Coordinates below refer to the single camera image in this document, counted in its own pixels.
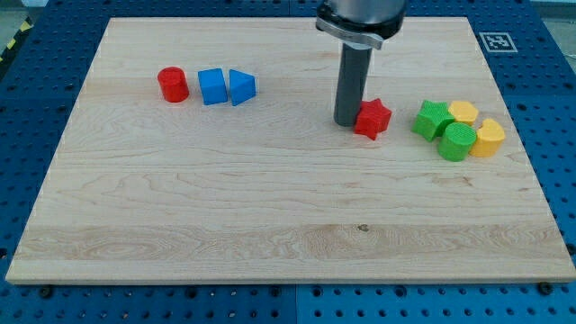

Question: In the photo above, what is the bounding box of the blue triangle block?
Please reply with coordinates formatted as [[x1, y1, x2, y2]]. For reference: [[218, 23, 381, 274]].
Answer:
[[229, 69, 257, 106]]

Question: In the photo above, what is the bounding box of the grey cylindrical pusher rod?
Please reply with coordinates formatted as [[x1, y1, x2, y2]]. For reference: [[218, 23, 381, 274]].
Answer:
[[334, 43, 372, 127]]

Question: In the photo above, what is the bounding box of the blue cube block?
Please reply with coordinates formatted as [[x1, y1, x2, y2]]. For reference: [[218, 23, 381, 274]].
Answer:
[[197, 68, 228, 105]]

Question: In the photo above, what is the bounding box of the green cylinder block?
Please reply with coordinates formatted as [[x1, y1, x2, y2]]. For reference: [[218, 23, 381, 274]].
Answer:
[[437, 122, 477, 162]]

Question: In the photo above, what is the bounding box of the white fiducial marker tag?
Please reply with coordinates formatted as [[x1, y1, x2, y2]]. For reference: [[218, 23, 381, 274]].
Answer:
[[479, 31, 518, 53]]

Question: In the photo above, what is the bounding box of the yellow heart block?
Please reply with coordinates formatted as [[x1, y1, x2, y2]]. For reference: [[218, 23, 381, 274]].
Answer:
[[469, 119, 506, 158]]

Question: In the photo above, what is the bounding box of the wooden board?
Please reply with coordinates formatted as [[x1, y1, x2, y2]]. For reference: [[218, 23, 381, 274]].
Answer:
[[6, 17, 575, 285]]

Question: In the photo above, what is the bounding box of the red star block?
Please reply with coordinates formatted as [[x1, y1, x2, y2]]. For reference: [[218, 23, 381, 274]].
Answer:
[[354, 98, 392, 140]]

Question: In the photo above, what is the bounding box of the red cylinder block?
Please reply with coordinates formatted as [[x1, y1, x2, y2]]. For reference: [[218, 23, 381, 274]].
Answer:
[[157, 67, 189, 103]]

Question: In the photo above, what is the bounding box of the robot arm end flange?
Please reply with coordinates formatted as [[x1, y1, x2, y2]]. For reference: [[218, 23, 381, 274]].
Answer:
[[316, 0, 408, 50]]

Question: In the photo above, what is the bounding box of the green star block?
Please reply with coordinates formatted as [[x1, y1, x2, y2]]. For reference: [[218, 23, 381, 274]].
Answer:
[[411, 100, 455, 142]]

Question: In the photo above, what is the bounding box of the yellow pentagon block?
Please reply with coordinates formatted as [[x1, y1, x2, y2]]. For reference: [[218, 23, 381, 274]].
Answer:
[[448, 101, 479, 126]]

